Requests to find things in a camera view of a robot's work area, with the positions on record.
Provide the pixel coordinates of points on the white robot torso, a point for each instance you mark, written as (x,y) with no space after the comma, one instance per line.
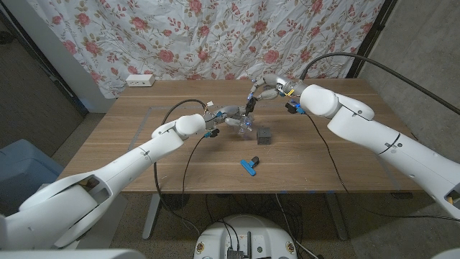
(215,237)

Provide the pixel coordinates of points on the black backdrop stand pole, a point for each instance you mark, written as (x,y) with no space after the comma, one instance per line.
(63,88)
(371,39)

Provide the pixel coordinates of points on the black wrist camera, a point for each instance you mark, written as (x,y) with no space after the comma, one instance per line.
(213,132)
(291,107)

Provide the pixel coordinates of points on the black round floor object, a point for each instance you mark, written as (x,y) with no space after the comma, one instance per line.
(174,201)

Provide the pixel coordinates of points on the black spray bottle cap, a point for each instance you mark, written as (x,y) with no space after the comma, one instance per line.
(251,105)

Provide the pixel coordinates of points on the blue and black clip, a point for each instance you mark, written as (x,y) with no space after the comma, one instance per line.
(248,167)

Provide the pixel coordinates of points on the white power strip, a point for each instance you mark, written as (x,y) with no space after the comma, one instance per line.
(140,80)

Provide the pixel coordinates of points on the dark grey block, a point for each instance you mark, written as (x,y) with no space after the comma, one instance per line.
(263,136)

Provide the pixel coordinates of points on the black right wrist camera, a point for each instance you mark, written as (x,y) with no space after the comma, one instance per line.
(291,107)

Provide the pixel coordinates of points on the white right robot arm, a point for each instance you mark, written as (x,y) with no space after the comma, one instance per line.
(377,133)

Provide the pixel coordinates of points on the clear plastic spray bottle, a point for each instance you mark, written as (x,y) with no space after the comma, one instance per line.
(244,132)

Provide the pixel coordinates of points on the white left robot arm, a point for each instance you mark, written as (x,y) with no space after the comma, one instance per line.
(122,169)

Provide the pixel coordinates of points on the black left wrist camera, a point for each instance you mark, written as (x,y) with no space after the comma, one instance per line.
(213,132)

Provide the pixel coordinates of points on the white table leg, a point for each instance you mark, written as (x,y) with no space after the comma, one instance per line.
(151,216)
(336,216)

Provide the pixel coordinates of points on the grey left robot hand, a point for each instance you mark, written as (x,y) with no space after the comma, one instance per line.
(230,111)

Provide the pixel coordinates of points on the blue plastic bin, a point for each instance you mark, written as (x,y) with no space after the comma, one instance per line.
(21,162)

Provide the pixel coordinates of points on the floral backdrop cloth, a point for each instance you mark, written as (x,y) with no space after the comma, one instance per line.
(179,36)

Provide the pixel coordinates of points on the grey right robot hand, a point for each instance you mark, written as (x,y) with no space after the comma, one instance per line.
(278,81)

